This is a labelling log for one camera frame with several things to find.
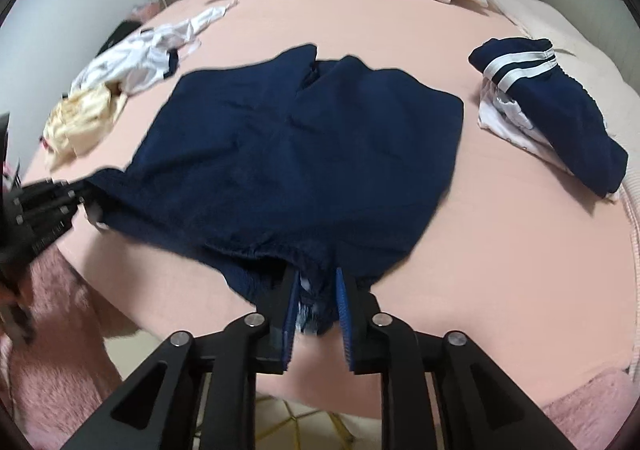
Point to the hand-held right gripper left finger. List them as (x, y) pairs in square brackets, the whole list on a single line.
[(289, 325)]

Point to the pink fuzzy clothing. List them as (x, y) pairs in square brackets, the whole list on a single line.
[(55, 355), (590, 405)]

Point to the folded white garment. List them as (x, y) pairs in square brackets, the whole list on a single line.
[(505, 123)]

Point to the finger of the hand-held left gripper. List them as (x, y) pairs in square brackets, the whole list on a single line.
[(60, 190), (50, 227)]

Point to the white crumpled garment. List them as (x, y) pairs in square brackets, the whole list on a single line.
[(135, 63)]

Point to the beige blanket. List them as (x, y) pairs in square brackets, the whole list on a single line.
[(595, 55)]

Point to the black object beside bed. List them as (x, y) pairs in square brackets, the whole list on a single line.
[(116, 38)]

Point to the pink bed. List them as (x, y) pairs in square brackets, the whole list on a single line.
[(400, 30)]

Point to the folded navy white-striped garment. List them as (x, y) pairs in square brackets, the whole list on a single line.
[(555, 105)]

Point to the navy blue shorts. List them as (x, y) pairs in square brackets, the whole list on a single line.
[(300, 150)]

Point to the pale yellow crumpled garment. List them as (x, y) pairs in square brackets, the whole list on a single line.
[(80, 123)]

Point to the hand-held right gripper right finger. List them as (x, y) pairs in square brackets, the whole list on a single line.
[(345, 325)]

